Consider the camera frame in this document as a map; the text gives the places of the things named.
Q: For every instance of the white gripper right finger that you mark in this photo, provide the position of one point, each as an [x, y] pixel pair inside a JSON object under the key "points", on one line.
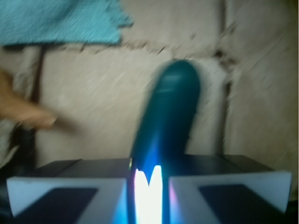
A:
{"points": [[226, 189]]}

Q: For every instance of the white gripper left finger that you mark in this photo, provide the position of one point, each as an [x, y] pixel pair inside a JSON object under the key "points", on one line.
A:
{"points": [[71, 192]]}

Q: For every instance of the dark green plastic pickle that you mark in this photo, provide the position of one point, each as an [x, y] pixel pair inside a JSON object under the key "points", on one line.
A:
{"points": [[162, 135]]}

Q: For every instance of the orange spiral seashell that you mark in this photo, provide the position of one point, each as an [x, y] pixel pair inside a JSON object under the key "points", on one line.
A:
{"points": [[19, 110]]}

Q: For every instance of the brown paper lined box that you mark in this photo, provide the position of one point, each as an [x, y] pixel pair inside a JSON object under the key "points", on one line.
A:
{"points": [[246, 55]]}

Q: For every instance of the teal cloth rag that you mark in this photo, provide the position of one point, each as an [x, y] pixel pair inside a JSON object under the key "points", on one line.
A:
{"points": [[62, 21]]}

